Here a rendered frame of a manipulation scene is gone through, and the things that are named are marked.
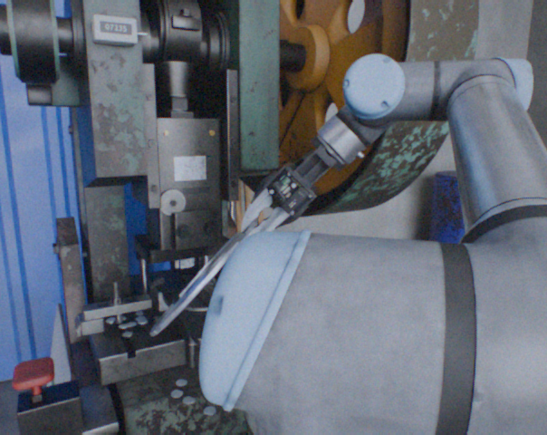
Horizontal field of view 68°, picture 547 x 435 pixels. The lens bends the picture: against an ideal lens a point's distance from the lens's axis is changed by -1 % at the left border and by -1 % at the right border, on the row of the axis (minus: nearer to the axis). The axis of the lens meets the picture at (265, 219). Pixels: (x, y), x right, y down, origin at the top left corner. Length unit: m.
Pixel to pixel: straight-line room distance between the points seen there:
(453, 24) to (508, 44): 3.11
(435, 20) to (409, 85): 0.31
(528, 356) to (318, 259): 0.11
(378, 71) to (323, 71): 0.56
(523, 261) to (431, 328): 0.06
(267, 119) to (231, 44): 0.17
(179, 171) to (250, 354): 0.71
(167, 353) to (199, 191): 0.35
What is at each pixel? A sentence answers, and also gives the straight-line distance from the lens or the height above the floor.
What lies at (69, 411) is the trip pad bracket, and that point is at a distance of 0.83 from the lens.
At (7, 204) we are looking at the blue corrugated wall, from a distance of 2.07.
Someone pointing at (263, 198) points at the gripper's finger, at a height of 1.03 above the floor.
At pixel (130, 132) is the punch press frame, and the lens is 0.83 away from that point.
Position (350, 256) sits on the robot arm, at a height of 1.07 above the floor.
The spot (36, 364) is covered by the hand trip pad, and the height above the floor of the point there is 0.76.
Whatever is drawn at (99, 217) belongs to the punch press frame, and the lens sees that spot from 1.14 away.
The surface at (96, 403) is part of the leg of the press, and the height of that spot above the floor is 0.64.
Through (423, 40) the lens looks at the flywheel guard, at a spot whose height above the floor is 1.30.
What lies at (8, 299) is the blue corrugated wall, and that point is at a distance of 2.20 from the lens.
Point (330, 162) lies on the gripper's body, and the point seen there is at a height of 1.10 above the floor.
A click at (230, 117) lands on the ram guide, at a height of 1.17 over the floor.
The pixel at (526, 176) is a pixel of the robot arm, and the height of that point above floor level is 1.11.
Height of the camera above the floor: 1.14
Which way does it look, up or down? 12 degrees down
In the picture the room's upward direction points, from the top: straight up
